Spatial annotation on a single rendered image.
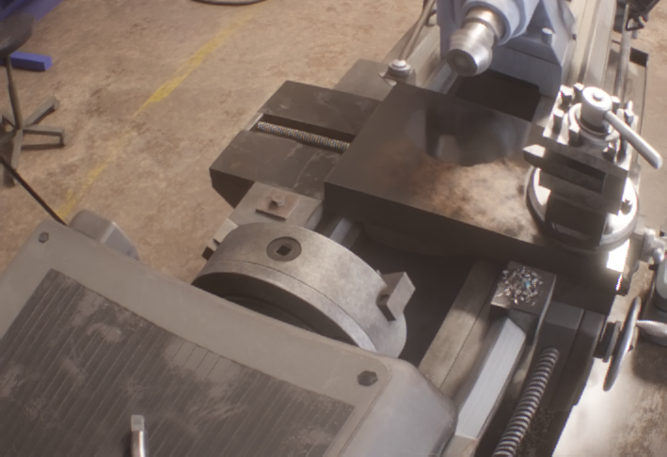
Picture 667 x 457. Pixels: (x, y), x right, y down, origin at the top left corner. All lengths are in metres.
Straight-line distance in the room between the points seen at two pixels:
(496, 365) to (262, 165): 0.58
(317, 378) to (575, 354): 0.87
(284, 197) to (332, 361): 0.84
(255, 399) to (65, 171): 2.57
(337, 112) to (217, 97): 1.66
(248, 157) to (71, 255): 0.84
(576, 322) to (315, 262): 0.63
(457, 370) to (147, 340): 0.70
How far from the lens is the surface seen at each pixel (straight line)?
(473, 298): 1.41
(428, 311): 1.54
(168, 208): 2.86
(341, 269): 0.94
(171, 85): 3.47
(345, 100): 1.72
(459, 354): 1.33
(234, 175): 1.57
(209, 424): 0.65
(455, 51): 1.46
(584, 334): 1.44
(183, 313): 0.73
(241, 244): 0.98
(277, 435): 0.64
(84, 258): 0.81
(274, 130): 1.67
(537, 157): 1.29
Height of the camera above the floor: 1.88
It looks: 43 degrees down
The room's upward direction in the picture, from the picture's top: 2 degrees counter-clockwise
